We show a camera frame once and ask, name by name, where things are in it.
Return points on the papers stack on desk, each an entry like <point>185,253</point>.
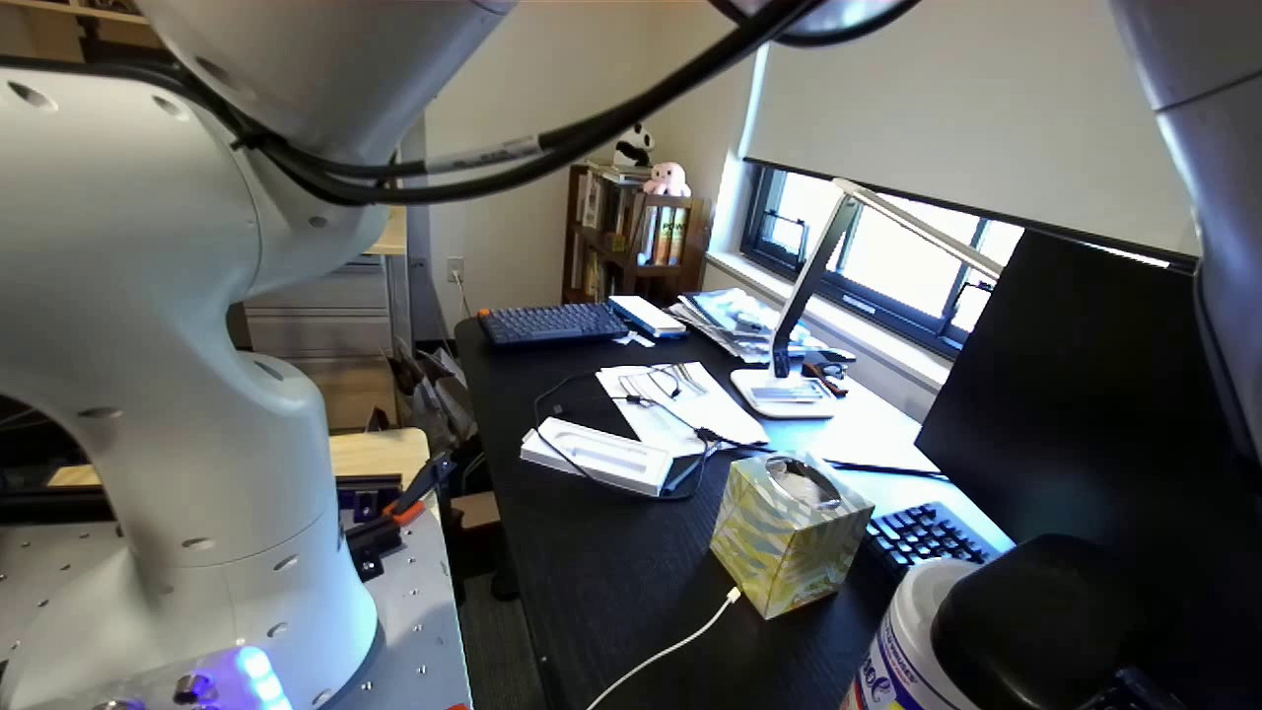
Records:
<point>568,454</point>

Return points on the stack of books and papers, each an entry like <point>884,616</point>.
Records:
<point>737,322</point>

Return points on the yellow patterned tissue box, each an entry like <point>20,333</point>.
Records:
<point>789,539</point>

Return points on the black computer monitor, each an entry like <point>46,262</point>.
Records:
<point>1119,420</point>

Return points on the white desk lamp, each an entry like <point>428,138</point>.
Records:
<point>816,280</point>

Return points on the black window frame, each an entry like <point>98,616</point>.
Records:
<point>910,297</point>

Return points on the blue keyboard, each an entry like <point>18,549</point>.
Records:
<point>553,322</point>

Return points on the panda plush toy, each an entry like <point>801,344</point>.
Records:
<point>631,149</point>

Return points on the dark wooden bookshelf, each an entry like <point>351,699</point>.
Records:
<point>631,241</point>

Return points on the white wall outlet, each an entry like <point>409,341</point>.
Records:
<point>457,270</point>

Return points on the disinfecting wipes canister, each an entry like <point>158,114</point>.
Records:
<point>1028,635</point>

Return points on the white folded booklet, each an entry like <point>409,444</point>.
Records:
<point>597,454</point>

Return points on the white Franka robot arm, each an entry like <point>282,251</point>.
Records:
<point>158,397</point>

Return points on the cream roller blind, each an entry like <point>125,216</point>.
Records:
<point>1001,105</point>

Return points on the black and red tools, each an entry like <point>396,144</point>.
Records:
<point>396,515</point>

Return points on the pink plush toy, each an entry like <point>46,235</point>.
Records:
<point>672,181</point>

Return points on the black pen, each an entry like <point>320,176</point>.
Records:
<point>881,468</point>

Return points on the grey camera stand pole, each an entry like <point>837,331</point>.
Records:
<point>422,280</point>

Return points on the white perforated mounting table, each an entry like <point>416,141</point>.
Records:
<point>409,635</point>

